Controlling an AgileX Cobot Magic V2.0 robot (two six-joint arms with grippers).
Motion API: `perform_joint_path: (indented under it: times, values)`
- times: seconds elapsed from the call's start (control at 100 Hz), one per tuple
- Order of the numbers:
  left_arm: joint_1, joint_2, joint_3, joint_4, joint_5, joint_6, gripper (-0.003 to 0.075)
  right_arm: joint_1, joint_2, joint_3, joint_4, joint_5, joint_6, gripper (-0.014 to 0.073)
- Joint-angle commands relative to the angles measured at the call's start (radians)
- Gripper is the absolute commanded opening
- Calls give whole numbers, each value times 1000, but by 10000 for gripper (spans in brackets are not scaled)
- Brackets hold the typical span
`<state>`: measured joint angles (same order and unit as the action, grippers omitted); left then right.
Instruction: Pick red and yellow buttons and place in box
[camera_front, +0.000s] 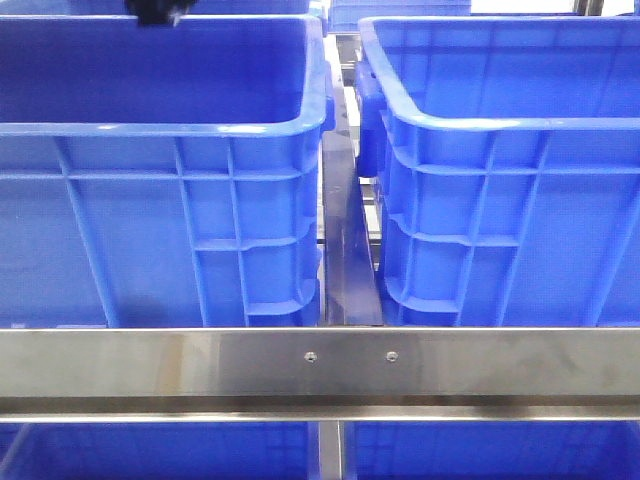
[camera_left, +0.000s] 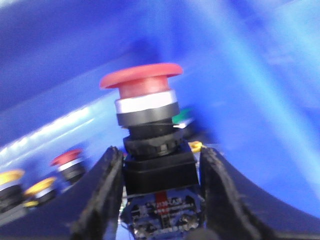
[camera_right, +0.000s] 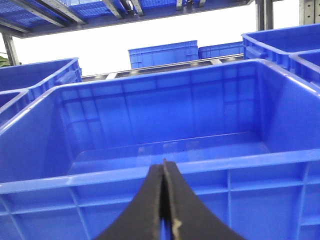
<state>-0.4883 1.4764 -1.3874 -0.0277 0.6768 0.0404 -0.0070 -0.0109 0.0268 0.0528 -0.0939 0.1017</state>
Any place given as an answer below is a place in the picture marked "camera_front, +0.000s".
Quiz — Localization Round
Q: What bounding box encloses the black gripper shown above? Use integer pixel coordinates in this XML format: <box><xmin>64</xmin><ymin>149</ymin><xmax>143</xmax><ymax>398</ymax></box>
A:
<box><xmin>123</xmin><ymin>0</ymin><xmax>194</xmax><ymax>27</ymax></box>

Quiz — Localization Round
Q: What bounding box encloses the rear left blue crate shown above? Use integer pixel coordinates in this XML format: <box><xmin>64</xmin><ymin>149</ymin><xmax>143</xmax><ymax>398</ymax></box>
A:
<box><xmin>1</xmin><ymin>0</ymin><xmax>327</xmax><ymax>17</ymax></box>

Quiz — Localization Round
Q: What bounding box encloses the left blue plastic crate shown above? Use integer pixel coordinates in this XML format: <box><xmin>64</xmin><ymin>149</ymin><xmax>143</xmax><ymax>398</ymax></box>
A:
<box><xmin>1</xmin><ymin>15</ymin><xmax>333</xmax><ymax>328</ymax></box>

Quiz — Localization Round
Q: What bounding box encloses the blue plastic crate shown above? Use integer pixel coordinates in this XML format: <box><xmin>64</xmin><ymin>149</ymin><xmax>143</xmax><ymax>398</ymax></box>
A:
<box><xmin>1</xmin><ymin>15</ymin><xmax>333</xmax><ymax>328</ymax></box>
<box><xmin>355</xmin><ymin>16</ymin><xmax>639</xmax><ymax>327</ymax></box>

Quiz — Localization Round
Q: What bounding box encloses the rear right blue crate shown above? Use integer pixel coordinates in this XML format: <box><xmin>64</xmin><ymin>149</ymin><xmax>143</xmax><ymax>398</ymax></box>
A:
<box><xmin>328</xmin><ymin>0</ymin><xmax>472</xmax><ymax>33</ymax></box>

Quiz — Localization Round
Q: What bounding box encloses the right blue plastic crate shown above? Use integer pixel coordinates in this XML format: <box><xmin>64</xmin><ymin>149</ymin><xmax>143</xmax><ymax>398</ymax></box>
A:
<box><xmin>355</xmin><ymin>16</ymin><xmax>639</xmax><ymax>327</ymax></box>

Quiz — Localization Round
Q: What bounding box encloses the lower left blue crate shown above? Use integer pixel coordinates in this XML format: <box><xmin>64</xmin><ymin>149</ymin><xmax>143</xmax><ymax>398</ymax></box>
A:
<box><xmin>1</xmin><ymin>422</ymin><xmax>319</xmax><ymax>479</ymax></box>

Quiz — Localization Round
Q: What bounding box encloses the lower right blue crate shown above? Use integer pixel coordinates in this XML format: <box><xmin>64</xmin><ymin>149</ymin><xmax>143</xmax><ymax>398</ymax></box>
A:
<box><xmin>349</xmin><ymin>421</ymin><xmax>639</xmax><ymax>479</ymax></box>

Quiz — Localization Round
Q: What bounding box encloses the stainless steel shelf rail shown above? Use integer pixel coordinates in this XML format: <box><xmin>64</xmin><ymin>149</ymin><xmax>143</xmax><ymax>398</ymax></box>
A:
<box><xmin>1</xmin><ymin>326</ymin><xmax>639</xmax><ymax>422</ymax></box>

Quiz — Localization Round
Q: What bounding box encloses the left rail screw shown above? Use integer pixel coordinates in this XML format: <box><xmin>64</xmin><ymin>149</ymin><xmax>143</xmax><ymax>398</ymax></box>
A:
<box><xmin>304</xmin><ymin>351</ymin><xmax>317</xmax><ymax>363</ymax></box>

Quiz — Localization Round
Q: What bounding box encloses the rail screw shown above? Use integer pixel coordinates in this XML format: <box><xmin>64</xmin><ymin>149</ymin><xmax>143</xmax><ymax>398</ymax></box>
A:
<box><xmin>385</xmin><ymin>351</ymin><xmax>399</xmax><ymax>363</ymax></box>
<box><xmin>304</xmin><ymin>351</ymin><xmax>317</xmax><ymax>363</ymax></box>

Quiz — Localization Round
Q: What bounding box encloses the right rail screw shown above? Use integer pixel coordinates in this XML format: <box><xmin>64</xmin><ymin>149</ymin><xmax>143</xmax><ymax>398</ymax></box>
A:
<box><xmin>385</xmin><ymin>351</ymin><xmax>399</xmax><ymax>363</ymax></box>

